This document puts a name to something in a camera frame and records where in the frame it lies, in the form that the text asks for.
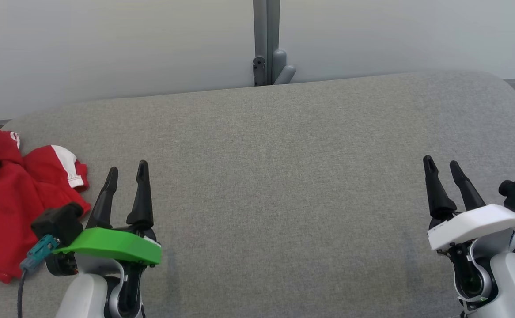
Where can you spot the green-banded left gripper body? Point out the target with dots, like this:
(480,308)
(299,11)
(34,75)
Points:
(107,247)

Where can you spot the dark grey post bracket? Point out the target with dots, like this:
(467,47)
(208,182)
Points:
(259,70)

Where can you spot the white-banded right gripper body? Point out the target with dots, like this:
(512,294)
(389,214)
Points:
(478,223)

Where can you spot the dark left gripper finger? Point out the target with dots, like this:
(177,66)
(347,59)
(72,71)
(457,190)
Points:
(142,203)
(103,207)

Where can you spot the grey metal partition post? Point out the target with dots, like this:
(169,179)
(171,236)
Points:
(266,26)

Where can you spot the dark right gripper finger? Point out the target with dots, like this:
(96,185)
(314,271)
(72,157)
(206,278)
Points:
(469,194)
(438,194)

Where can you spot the grey rounded post foot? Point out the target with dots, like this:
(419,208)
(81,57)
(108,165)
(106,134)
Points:
(279,66)

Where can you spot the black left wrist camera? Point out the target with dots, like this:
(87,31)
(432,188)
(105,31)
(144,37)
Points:
(58,223)

